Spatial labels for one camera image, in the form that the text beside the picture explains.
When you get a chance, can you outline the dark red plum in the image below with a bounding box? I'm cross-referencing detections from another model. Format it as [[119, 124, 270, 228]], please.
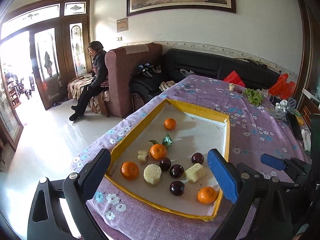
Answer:
[[169, 164, 184, 178], [159, 157, 171, 172]]

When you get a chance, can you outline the near right tangerine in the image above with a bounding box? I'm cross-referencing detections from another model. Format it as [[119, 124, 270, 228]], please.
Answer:
[[197, 186, 218, 204]]

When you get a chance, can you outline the cube pale fruit chunk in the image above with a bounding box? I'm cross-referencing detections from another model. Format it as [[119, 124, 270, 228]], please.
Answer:
[[185, 163, 206, 183]]

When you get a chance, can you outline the dark plum far right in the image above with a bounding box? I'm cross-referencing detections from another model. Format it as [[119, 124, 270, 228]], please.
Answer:
[[191, 152, 204, 165]]

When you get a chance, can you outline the purple floral tablecloth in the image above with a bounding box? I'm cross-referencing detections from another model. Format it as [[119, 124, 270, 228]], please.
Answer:
[[71, 74, 311, 240]]

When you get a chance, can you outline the clear plastic bag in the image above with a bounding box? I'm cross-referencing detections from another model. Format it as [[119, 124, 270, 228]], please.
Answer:
[[274, 100, 287, 121]]

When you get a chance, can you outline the dark plum in tray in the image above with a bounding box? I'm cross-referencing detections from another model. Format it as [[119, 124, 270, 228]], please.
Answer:
[[169, 181, 185, 196]]

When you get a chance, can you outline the red orange plastic bag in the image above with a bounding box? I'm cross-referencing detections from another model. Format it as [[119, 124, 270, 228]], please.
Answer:
[[268, 73, 296, 100]]

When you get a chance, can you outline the green lettuce leaf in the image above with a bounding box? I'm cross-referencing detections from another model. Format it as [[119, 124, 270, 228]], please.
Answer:
[[244, 88, 264, 106]]

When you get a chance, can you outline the yellow edged white tray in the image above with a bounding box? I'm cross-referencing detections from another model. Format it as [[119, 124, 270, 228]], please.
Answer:
[[105, 99, 230, 222]]

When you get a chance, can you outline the round peeled pale fruit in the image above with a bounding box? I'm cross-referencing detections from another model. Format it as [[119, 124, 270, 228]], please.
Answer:
[[143, 164, 162, 186]]

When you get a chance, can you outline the tangerine with leaves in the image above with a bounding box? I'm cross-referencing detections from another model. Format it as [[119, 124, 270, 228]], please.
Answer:
[[149, 133, 173, 160]]

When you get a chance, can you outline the near left tangerine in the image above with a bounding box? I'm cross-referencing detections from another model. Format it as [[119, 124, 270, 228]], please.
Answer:
[[120, 161, 139, 181]]

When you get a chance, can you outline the far tangerine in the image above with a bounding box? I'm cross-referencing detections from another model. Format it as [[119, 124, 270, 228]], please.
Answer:
[[164, 118, 177, 131]]

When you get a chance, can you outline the pale cut fruit chunk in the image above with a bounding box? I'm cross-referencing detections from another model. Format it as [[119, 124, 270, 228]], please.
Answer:
[[228, 83, 235, 92]]

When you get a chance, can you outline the small pale fruit slice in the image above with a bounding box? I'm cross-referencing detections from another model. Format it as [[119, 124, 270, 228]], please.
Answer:
[[137, 150, 149, 164]]

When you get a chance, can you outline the red paper box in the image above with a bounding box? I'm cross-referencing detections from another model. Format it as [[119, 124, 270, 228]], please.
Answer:
[[224, 71, 246, 87]]

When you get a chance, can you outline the black leather sofa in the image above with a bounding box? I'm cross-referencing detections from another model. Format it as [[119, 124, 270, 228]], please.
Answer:
[[129, 49, 280, 103]]

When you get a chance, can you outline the seated woman in black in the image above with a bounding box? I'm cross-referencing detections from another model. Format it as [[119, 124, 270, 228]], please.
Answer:
[[69, 41, 108, 121]]

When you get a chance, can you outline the maroon armchair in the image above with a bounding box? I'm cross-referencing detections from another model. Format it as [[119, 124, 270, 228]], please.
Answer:
[[105, 43, 162, 118]]

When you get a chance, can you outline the wooden glass door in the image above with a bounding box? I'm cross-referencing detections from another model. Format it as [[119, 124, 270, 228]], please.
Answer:
[[1, 0, 91, 150]]

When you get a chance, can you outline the small wall plaque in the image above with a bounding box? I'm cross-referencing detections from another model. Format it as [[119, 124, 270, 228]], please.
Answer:
[[116, 17, 129, 33]]

